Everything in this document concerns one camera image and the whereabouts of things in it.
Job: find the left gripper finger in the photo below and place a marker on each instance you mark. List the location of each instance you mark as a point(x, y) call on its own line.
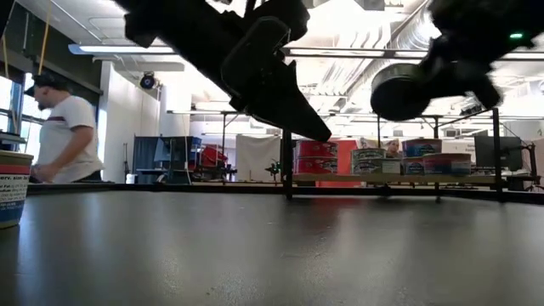
point(293, 110)

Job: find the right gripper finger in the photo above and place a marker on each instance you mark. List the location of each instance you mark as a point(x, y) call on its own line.
point(431, 74)

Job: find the green label can silver lid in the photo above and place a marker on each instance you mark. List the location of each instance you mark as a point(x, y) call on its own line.
point(376, 167)
point(397, 95)

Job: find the red white blue label can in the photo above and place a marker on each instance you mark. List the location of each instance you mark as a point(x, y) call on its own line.
point(411, 166)
point(15, 191)

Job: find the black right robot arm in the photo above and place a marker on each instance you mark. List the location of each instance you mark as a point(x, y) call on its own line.
point(489, 21)

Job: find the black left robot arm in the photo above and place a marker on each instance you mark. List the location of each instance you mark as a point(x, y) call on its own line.
point(178, 25)

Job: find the wooden shelf board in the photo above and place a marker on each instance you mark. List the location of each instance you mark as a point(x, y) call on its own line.
point(340, 178)

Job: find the white cloth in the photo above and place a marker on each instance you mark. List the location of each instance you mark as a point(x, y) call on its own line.
point(257, 157)

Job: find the orange red cloth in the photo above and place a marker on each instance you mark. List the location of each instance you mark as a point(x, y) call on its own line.
point(347, 149)

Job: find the ceiling light bar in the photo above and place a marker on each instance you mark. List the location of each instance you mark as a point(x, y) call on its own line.
point(340, 52)

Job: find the patterned cloth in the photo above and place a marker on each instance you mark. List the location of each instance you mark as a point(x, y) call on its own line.
point(370, 142)

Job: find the person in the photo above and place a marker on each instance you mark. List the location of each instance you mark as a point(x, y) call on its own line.
point(392, 149)
point(68, 136)

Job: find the red box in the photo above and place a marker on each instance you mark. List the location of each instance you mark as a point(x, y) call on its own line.
point(212, 155)

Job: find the dark background monitor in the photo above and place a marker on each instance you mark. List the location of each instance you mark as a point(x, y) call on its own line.
point(497, 153)

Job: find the black round spotlight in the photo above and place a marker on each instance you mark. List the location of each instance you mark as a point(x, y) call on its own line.
point(147, 81)

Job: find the long ceiling light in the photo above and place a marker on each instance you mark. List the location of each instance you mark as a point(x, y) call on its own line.
point(123, 49)

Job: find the black table mat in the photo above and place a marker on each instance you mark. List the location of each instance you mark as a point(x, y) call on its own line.
point(272, 255)

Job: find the yellow pole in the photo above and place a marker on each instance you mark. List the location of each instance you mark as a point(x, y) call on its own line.
point(44, 38)

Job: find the large window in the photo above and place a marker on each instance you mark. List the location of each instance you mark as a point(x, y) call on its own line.
point(4, 102)

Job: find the black metal shelf frame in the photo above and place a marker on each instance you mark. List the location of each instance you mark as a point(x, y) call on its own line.
point(288, 161)

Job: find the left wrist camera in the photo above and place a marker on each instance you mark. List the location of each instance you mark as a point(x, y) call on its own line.
point(289, 21)

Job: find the silver ventilation duct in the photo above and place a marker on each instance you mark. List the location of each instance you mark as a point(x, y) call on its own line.
point(357, 72)

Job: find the black metal rig frame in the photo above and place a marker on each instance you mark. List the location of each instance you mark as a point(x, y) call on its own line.
point(221, 188)

